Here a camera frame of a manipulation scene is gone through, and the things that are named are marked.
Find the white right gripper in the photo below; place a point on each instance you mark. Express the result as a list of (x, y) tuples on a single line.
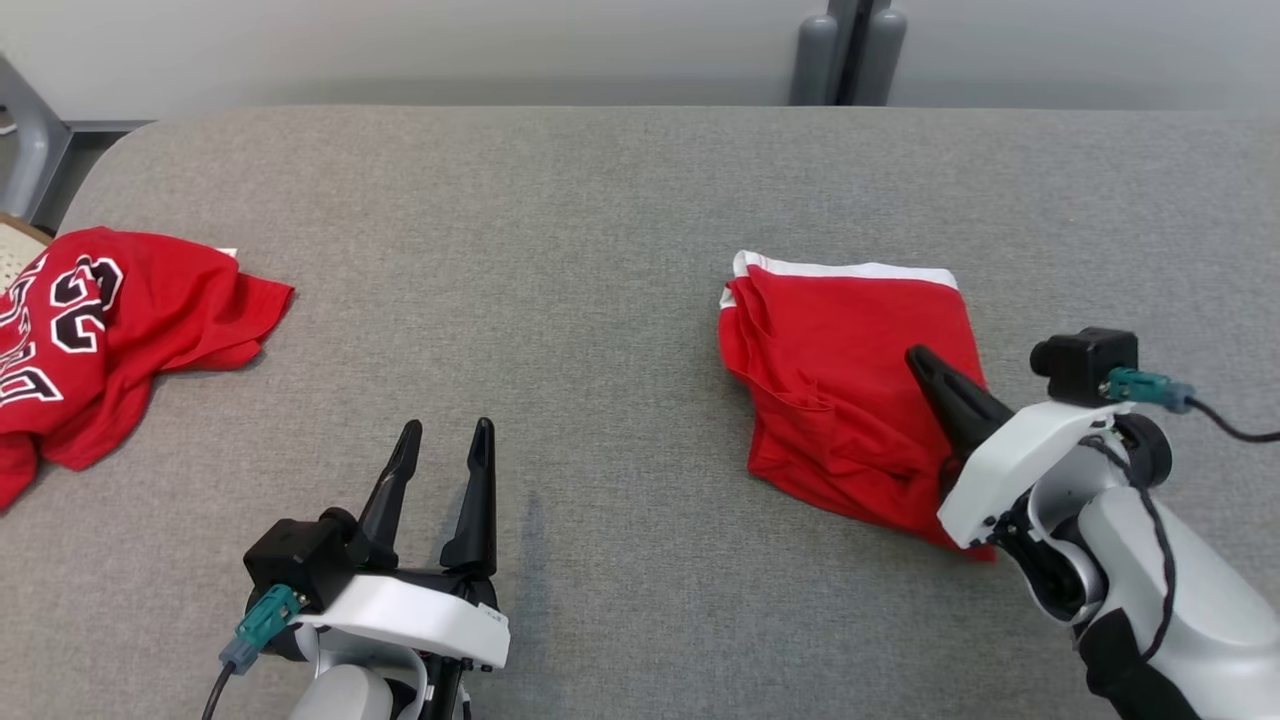
[(1010, 460)]

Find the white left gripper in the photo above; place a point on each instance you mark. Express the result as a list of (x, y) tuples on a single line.
[(420, 615)]

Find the red shorts with white trim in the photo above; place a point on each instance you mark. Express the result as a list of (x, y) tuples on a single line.
[(850, 350)]

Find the red jersey number 23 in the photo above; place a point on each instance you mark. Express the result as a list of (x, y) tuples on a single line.
[(180, 300)]

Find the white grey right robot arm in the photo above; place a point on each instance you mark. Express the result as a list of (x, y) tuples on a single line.
[(1200, 600)]

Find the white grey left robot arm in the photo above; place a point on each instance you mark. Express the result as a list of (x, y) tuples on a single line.
[(345, 700)]

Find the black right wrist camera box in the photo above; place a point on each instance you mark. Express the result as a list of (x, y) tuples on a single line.
[(1085, 360)]

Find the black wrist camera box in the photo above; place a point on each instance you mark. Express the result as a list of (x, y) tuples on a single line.
[(295, 560), (1085, 360)]

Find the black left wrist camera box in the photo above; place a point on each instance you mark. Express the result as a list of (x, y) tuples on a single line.
[(295, 560)]

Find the grey partition post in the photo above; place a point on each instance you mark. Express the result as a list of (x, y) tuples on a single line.
[(850, 50)]

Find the grey metal frame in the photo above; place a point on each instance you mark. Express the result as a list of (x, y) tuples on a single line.
[(30, 140)]

